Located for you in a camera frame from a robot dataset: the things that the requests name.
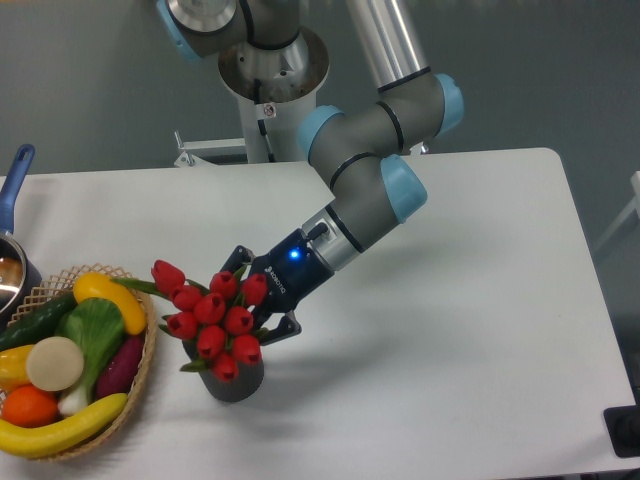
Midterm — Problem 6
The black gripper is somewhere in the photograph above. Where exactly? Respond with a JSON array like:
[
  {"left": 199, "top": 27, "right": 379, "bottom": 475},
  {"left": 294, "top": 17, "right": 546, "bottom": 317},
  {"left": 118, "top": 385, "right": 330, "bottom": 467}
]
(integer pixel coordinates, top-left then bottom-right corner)
[{"left": 220, "top": 229, "right": 334, "bottom": 345}]

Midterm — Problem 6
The red tulip bouquet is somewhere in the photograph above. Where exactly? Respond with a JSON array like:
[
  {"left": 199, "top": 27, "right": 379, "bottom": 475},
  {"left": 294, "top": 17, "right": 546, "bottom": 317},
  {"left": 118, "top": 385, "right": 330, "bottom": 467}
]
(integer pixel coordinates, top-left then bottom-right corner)
[{"left": 115, "top": 260, "right": 268, "bottom": 383}]

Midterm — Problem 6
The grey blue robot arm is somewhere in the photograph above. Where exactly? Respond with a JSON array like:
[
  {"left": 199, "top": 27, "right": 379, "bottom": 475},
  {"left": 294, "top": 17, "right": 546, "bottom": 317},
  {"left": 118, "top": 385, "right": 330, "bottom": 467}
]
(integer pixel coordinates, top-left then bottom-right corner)
[{"left": 156, "top": 1, "right": 464, "bottom": 345}]

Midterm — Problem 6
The dark grey ribbed vase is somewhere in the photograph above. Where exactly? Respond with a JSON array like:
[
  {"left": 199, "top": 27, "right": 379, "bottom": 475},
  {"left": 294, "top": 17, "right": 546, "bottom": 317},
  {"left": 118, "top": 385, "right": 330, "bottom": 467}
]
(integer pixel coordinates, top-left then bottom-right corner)
[{"left": 182, "top": 341, "right": 264, "bottom": 403}]

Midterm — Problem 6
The green bok choy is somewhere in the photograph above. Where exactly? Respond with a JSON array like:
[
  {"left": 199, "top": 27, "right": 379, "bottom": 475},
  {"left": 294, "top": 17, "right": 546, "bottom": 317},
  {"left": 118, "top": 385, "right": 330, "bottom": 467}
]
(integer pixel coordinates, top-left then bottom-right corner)
[{"left": 56, "top": 298, "right": 125, "bottom": 417}]

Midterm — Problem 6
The purple sweet potato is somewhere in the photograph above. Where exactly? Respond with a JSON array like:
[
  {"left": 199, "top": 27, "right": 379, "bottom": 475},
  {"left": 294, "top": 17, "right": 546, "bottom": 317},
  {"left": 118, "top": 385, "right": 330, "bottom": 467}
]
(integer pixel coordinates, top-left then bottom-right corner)
[{"left": 95, "top": 336, "right": 144, "bottom": 399}]

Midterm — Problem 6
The yellow lemon squash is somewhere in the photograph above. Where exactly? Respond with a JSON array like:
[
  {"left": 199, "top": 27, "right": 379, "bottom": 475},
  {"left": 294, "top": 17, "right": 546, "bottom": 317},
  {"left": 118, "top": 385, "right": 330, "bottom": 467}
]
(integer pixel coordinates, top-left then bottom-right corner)
[{"left": 72, "top": 271, "right": 147, "bottom": 335}]

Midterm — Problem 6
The woven wicker basket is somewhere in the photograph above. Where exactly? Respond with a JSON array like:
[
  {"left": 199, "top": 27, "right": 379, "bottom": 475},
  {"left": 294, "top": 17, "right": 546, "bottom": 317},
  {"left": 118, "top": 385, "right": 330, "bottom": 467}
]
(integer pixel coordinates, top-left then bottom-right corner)
[{"left": 9, "top": 264, "right": 157, "bottom": 461}]

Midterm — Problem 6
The beige round disc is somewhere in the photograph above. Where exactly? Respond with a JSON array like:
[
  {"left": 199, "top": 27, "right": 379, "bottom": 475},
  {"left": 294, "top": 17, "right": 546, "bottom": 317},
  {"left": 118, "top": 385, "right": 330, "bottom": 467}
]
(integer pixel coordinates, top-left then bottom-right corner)
[{"left": 25, "top": 336, "right": 84, "bottom": 392}]

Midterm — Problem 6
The green cucumber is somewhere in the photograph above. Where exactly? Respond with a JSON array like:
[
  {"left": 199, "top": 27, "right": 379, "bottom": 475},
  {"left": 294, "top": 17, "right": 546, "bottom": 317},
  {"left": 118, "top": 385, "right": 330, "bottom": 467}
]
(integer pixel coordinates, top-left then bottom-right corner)
[{"left": 1, "top": 292, "right": 77, "bottom": 351}]

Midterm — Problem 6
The yellow bell pepper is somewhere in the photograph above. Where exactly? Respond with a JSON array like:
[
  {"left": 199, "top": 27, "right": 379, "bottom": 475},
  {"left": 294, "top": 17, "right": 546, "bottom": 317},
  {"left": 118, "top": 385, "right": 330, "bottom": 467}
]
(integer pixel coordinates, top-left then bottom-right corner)
[{"left": 0, "top": 344, "right": 34, "bottom": 392}]

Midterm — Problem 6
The orange fruit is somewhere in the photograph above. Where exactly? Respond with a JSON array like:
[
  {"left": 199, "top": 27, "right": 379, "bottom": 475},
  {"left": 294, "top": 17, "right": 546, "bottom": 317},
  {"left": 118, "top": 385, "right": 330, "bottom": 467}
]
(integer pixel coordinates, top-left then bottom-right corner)
[{"left": 1, "top": 385, "right": 59, "bottom": 428}]

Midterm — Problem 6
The yellow banana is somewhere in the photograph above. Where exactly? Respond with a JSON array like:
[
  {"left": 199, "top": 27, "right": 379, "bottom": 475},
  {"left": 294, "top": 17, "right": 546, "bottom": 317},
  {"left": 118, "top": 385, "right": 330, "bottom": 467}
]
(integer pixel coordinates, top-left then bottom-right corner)
[{"left": 1, "top": 393, "right": 128, "bottom": 459}]

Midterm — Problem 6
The black device at table edge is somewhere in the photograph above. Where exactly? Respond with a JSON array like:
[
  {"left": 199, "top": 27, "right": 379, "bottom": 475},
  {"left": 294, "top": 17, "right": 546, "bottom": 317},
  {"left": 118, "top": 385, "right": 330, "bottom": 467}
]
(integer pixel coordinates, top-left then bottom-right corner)
[{"left": 603, "top": 405, "right": 639, "bottom": 458}]

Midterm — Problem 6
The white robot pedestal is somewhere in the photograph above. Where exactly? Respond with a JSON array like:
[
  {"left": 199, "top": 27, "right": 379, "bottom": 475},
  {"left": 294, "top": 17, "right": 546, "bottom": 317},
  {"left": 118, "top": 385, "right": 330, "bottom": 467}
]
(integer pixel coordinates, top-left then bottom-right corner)
[{"left": 173, "top": 94, "right": 431, "bottom": 168}]

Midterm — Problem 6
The blue handled saucepan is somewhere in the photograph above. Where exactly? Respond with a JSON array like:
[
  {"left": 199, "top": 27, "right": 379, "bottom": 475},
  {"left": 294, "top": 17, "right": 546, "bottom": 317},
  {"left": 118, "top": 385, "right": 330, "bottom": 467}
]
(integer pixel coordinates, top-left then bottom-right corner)
[{"left": 1, "top": 144, "right": 42, "bottom": 330}]

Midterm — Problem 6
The white frame at right edge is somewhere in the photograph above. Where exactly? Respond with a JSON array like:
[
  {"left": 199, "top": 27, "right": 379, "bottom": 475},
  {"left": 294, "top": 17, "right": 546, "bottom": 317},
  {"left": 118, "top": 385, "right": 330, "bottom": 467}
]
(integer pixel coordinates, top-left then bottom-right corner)
[{"left": 592, "top": 171, "right": 639, "bottom": 258}]

